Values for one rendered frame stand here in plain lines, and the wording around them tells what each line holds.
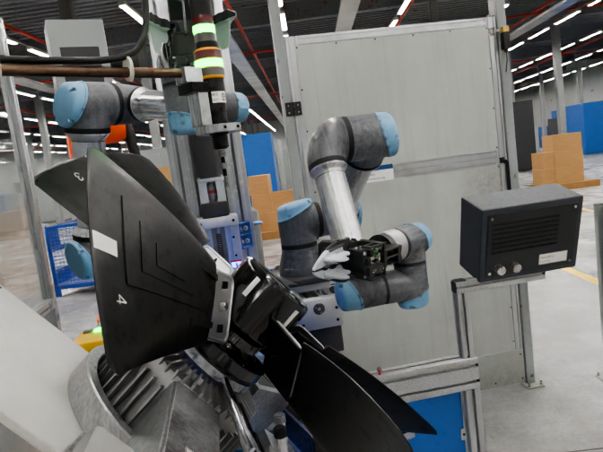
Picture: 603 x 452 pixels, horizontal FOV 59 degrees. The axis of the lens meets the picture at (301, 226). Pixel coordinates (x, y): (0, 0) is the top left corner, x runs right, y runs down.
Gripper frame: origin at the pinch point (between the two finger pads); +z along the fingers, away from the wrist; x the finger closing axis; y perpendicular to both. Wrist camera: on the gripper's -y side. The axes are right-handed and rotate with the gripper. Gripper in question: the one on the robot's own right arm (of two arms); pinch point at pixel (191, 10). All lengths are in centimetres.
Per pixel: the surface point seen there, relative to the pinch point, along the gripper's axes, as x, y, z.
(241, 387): 4, 57, 22
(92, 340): 27, 59, -29
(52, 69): 21.2, 11.9, 18.7
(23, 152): 47, 11, -129
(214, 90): -0.1, 14.7, 9.7
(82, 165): 20.6, 23.4, 5.2
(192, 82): 3.4, 13.6, 11.8
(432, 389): -49, 87, -19
